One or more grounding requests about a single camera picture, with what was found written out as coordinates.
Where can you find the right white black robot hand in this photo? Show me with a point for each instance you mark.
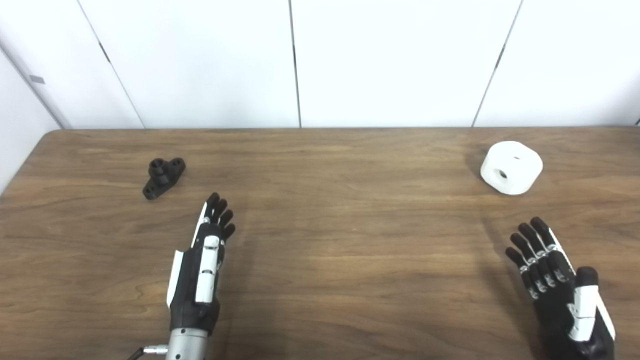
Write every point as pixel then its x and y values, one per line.
pixel 555 300

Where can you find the round white piece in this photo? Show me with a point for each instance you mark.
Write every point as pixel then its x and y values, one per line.
pixel 520 162

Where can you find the grey wall tag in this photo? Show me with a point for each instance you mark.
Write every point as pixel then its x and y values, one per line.
pixel 37 79

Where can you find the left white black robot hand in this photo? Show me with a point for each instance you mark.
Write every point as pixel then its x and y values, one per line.
pixel 190 280

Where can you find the black flanged holder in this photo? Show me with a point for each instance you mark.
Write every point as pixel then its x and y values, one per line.
pixel 161 176

